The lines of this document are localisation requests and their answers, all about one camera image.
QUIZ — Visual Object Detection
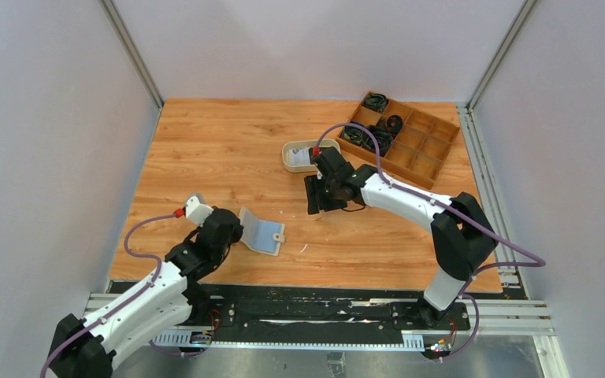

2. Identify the beige card holder wallet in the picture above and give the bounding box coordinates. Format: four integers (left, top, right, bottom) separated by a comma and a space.
239, 206, 286, 257

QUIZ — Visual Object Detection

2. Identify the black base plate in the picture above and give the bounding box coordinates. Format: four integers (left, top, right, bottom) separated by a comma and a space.
158, 283, 472, 346

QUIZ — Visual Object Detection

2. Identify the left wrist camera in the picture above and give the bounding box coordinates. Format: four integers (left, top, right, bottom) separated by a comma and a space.
183, 194, 214, 226

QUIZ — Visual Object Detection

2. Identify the coiled black cable top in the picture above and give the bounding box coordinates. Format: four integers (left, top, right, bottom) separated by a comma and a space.
362, 92, 389, 113

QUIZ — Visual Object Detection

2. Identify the white card in tray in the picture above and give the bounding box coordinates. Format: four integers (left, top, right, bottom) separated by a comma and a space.
288, 148, 310, 167

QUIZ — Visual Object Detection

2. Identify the wooden compartment organizer box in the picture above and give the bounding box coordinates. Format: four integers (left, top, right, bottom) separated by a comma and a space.
336, 91, 460, 189

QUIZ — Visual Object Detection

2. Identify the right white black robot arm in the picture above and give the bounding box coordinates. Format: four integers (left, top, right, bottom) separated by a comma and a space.
305, 147, 497, 329

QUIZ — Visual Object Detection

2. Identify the large coiled black cable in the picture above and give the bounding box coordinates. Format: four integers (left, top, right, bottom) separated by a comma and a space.
365, 127, 395, 157

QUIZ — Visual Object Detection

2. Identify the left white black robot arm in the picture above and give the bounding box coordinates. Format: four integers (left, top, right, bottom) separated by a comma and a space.
39, 205, 243, 377

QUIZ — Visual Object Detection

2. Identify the beige oval tray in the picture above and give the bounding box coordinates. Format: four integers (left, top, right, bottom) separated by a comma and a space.
281, 140, 317, 173

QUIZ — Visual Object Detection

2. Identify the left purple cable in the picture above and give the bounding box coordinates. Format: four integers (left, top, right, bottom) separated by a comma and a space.
39, 208, 186, 378

